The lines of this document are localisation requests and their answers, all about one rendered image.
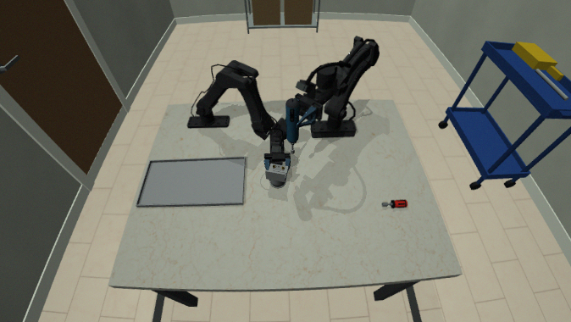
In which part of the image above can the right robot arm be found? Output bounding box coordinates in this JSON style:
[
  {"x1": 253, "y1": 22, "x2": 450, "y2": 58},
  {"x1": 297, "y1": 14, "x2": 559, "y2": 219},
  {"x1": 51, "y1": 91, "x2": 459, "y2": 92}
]
[{"x1": 187, "y1": 60, "x2": 286, "y2": 144}]

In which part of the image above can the grey metal bracket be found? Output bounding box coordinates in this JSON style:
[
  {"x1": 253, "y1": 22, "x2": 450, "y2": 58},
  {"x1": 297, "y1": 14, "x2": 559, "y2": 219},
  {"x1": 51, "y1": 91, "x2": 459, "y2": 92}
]
[{"x1": 265, "y1": 164, "x2": 289, "y2": 182}]

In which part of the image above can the dark grey cylinder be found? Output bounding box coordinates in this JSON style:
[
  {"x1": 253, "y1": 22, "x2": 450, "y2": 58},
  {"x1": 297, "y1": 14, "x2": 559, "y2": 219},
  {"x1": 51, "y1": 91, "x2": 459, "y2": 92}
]
[{"x1": 270, "y1": 180, "x2": 286, "y2": 188}]

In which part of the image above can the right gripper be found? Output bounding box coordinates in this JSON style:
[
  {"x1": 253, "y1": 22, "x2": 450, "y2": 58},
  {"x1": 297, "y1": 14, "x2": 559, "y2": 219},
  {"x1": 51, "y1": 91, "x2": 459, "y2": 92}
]
[{"x1": 264, "y1": 142, "x2": 291, "y2": 172}]

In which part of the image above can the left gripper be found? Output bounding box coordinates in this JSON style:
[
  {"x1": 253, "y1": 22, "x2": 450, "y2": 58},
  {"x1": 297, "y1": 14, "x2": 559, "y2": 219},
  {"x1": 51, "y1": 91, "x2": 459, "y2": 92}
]
[{"x1": 295, "y1": 81, "x2": 325, "y2": 128}]

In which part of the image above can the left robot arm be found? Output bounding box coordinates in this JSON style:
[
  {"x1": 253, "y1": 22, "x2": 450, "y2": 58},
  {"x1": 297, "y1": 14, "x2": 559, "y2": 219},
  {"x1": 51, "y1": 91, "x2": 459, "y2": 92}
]
[{"x1": 311, "y1": 36, "x2": 380, "y2": 134}]

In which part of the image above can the dark blue nut driver barrel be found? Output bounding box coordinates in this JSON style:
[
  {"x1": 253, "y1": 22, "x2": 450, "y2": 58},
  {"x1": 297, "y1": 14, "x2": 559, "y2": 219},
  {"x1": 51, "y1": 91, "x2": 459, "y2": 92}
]
[{"x1": 285, "y1": 98, "x2": 300, "y2": 154}]

